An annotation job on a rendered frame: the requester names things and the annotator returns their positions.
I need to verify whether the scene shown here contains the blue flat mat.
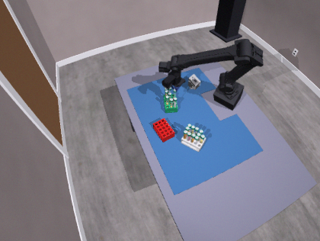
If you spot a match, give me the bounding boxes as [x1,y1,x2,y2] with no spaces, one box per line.
[127,68,263,195]

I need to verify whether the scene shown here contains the red tube rack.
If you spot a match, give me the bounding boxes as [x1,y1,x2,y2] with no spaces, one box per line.
[153,118,174,142]

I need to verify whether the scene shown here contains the green tube rack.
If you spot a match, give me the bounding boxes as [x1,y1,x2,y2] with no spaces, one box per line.
[164,95,178,113]

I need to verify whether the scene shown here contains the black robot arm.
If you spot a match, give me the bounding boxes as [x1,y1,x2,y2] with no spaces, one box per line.
[158,39,264,100]

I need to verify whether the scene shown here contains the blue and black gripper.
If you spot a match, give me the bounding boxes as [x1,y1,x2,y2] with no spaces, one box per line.
[171,78,186,92]

